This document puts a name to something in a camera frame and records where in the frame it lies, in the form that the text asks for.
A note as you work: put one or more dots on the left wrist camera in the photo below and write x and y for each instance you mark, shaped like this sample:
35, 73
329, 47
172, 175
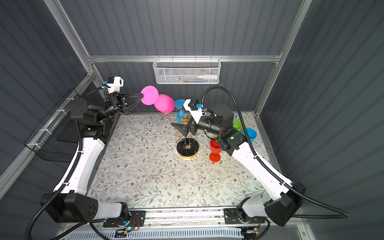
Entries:
114, 84

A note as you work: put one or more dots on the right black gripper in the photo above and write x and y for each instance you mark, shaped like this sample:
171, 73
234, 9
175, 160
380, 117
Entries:
192, 127

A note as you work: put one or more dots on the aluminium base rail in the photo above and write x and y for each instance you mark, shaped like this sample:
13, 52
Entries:
201, 223

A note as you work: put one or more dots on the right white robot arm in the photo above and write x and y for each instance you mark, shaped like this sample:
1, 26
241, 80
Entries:
283, 202

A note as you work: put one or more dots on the gold wire glass rack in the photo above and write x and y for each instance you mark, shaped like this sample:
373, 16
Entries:
187, 147

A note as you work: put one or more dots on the red wine glass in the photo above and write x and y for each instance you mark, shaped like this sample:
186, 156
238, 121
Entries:
215, 151

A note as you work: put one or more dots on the pink wine glass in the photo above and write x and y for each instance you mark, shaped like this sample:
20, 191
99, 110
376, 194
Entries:
161, 102

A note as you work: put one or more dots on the black wire wall basket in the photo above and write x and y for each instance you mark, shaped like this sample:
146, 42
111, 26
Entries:
43, 142

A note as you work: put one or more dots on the floral table mat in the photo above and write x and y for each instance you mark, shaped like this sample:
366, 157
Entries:
141, 166

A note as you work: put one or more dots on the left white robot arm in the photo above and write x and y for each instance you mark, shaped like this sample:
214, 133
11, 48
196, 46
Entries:
69, 202

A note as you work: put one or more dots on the white marker in basket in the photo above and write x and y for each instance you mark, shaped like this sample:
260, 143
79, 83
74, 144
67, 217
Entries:
208, 77

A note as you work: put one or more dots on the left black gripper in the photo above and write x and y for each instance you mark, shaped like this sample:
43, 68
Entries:
121, 102

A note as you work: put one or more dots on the black pad in basket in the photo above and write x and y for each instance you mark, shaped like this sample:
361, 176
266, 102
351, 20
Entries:
75, 131

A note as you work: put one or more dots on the blue wine glass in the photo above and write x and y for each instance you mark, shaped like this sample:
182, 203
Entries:
252, 134
179, 105

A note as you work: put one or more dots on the green wine glass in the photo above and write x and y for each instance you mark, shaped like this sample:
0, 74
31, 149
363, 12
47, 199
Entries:
237, 125
210, 136

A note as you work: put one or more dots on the white mesh wall basket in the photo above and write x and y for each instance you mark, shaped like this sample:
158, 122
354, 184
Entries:
185, 71

